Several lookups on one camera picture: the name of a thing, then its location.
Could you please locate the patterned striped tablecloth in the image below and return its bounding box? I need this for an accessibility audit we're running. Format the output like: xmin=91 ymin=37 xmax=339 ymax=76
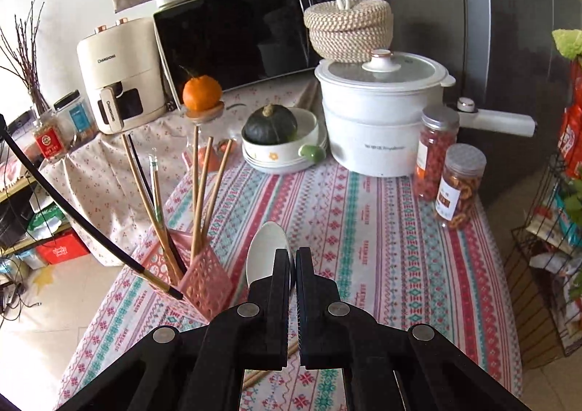
xmin=55 ymin=151 xmax=523 ymax=411

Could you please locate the white ceramic spoon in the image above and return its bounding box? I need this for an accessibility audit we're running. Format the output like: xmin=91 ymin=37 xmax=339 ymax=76
xmin=246 ymin=221 xmax=292 ymax=291

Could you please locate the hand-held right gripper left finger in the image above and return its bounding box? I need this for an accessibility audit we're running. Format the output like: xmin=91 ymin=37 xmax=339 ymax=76
xmin=57 ymin=248 xmax=292 ymax=411

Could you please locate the pink plastic utensil basket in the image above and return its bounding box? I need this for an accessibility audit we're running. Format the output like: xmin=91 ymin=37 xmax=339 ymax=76
xmin=141 ymin=229 xmax=230 ymax=321

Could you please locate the glass jar wooden lid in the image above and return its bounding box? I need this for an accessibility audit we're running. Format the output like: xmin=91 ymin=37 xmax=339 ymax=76
xmin=184 ymin=102 xmax=237 ymax=166

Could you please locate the black chopstick gold band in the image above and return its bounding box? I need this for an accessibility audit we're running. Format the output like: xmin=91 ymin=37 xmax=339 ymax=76
xmin=0 ymin=113 xmax=184 ymax=301

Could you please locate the cream air fryer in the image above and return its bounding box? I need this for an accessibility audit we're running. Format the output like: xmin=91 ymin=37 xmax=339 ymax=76
xmin=76 ymin=17 xmax=167 ymax=135

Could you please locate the black wire rack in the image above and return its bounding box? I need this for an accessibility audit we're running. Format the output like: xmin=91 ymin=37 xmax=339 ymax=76
xmin=502 ymin=151 xmax=582 ymax=357

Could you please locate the green white plastic bag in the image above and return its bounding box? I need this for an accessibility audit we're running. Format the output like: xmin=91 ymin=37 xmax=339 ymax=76
xmin=27 ymin=206 xmax=64 ymax=234

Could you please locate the woven lidded basket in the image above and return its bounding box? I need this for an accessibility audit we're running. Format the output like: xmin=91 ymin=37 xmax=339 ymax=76
xmin=304 ymin=0 xmax=394 ymax=62

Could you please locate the wooden shelf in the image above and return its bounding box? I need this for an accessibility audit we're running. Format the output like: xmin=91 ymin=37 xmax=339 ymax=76
xmin=0 ymin=174 xmax=69 ymax=257

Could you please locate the pale green cabbage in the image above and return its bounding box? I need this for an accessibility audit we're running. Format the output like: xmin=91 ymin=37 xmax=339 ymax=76
xmin=552 ymin=29 xmax=582 ymax=59

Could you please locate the bunch of wooden chopsticks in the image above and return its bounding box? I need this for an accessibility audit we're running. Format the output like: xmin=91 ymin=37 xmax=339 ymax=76
xmin=120 ymin=126 xmax=234 ymax=286

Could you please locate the white electric cooking pot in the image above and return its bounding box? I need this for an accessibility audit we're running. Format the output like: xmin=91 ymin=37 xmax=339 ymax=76
xmin=315 ymin=49 xmax=537 ymax=177

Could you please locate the floral cabinet cloth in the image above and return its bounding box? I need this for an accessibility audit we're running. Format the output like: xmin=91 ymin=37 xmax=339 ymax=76
xmin=41 ymin=88 xmax=328 ymax=268

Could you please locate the orange fruit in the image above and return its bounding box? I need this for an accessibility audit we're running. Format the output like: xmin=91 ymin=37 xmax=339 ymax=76
xmin=182 ymin=66 xmax=223 ymax=112

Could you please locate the light wooden chopstick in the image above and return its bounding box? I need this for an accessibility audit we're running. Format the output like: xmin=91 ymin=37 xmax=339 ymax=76
xmin=242 ymin=342 xmax=301 ymax=390

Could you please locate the jar of red snacks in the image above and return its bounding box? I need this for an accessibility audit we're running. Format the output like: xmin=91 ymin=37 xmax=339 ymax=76
xmin=413 ymin=105 xmax=461 ymax=201

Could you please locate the white bowl green handle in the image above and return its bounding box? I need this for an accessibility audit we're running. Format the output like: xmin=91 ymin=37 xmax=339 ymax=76
xmin=241 ymin=107 xmax=329 ymax=166

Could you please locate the red box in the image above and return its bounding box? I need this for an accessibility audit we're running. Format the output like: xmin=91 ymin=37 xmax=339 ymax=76
xmin=35 ymin=229 xmax=92 ymax=265

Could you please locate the red snack bag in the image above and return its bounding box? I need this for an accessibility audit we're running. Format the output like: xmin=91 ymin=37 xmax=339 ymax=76
xmin=557 ymin=58 xmax=582 ymax=175

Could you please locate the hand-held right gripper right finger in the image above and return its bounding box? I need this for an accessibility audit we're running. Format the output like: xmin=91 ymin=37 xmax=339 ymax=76
xmin=295 ymin=247 xmax=530 ymax=411

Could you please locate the dried twig bunch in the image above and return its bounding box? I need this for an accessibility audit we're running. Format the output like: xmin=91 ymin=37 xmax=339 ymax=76
xmin=0 ymin=0 xmax=51 ymax=114

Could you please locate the grey refrigerator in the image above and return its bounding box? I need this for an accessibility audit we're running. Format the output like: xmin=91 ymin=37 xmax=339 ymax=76
xmin=339 ymin=0 xmax=582 ymax=212

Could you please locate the green patterned chopstick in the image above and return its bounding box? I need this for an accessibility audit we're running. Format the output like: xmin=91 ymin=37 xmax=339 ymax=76
xmin=149 ymin=155 xmax=167 ymax=230

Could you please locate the jar with blue label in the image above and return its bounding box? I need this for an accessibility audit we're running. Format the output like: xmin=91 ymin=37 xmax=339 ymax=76
xmin=53 ymin=91 xmax=98 ymax=145

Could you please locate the jar with red label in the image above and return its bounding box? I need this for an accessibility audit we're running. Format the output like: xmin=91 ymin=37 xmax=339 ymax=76
xmin=31 ymin=108 xmax=69 ymax=162

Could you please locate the black microwave oven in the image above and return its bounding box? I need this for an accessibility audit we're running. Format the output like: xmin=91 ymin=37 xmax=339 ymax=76
xmin=152 ymin=0 xmax=346 ymax=114

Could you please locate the dark green kabocha squash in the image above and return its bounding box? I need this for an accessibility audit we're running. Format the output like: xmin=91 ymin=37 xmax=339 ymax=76
xmin=242 ymin=104 xmax=298 ymax=145

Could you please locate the jar of brown snacks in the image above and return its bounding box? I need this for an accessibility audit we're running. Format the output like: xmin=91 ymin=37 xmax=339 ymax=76
xmin=434 ymin=143 xmax=487 ymax=230

